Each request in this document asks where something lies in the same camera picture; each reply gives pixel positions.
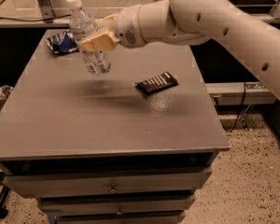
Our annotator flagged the clear plastic water bottle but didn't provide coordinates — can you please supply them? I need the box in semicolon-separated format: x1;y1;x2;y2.
66;0;111;76

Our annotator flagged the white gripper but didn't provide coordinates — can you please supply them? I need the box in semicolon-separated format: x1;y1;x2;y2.
78;5;146;51

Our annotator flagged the blue crumpled chip bag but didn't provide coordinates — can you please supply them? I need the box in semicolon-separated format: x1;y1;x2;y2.
46;30;78;54

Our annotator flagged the grey drawer cabinet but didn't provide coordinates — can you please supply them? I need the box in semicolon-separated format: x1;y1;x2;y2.
0;28;231;224

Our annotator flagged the black stand leg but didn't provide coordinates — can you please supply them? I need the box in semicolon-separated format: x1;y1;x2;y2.
0;186;9;219

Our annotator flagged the black cable on rail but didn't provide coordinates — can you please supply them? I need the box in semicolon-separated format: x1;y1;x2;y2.
0;14;71;23

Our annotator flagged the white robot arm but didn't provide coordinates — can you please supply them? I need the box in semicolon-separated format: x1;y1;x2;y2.
79;0;280;101

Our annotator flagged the middle grey drawer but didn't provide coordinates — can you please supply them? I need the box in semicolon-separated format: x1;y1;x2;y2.
38;192;195;217

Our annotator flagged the top grey drawer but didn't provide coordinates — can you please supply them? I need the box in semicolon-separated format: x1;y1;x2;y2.
4;167;212;199

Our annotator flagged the black cable at right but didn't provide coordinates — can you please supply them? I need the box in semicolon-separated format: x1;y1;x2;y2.
223;81;247;133

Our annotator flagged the grey drawer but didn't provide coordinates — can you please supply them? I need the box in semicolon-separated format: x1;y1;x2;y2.
58;211;186;224
38;192;195;217
4;167;212;199

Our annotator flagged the bottom grey drawer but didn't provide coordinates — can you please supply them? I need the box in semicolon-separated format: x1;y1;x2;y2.
58;211;186;224

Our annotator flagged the black snack bar wrapper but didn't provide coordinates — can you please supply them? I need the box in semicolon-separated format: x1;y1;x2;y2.
135;72;178;96

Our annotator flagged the metal frame rail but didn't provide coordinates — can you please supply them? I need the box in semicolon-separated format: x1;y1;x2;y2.
0;0;280;29

